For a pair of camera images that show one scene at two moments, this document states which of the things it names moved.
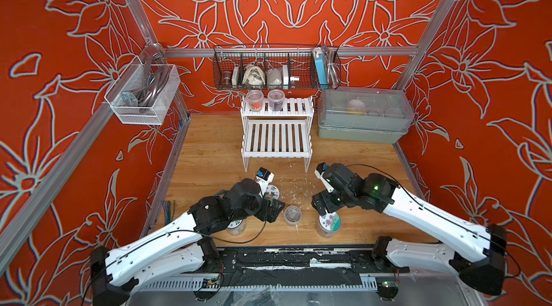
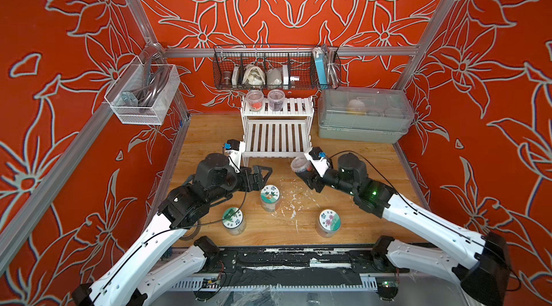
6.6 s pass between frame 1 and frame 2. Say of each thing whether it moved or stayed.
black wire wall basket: stayed
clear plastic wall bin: stayed
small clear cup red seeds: stayed
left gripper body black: moved
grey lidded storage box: stayed
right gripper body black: moved
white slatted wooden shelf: stayed
